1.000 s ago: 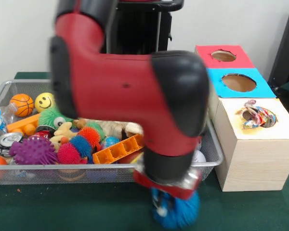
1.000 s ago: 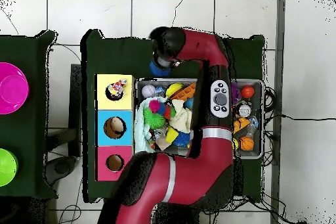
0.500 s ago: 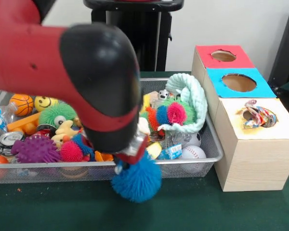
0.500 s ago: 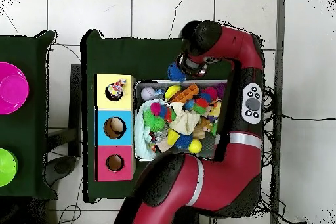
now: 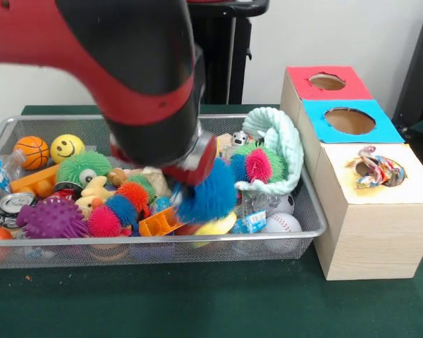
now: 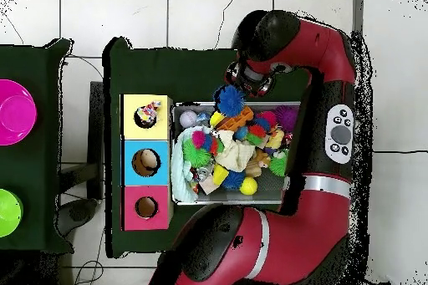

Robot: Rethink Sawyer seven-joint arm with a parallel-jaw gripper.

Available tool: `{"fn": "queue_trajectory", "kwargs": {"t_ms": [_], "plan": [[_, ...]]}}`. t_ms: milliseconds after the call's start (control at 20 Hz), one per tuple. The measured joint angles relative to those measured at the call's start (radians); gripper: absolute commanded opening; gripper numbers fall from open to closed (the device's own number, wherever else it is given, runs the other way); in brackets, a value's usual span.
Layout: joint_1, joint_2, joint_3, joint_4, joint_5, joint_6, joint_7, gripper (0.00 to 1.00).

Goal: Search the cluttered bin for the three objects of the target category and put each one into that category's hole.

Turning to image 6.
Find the mint green waffle cloth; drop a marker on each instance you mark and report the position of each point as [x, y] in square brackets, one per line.
[179, 178]

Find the colourful patterned cloth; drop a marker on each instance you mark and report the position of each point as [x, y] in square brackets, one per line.
[148, 111]

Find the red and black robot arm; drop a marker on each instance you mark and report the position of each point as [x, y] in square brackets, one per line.
[301, 238]

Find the wooden box with three holes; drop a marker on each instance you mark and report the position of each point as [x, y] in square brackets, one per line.
[160, 131]

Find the shallow silver mesh bin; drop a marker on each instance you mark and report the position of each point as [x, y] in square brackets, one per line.
[267, 184]

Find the cream waffle cloth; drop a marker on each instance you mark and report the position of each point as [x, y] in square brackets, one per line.
[237, 154]

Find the orange plastic toy brick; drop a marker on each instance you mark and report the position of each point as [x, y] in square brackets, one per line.
[239, 120]

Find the white baseball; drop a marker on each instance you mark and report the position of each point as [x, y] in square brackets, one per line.
[188, 119]

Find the small blue spiky rubber ball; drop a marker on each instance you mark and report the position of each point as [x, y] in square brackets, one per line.
[233, 179]

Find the plain yellow foam ball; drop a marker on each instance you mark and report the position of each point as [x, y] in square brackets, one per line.
[248, 186]

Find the purple spiky rubber ball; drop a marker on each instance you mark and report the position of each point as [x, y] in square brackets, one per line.
[287, 116]

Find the black equipment stand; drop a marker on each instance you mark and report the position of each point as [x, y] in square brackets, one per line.
[96, 114]

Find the dark green side table cloth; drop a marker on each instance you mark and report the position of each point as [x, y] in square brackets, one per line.
[36, 64]

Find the grey metal pole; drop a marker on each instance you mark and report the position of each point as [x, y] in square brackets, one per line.
[357, 7]

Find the magenta plastic bowl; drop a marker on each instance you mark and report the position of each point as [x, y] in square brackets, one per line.
[15, 112]

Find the lime green plastic bowl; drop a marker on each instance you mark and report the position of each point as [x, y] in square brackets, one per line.
[9, 213]

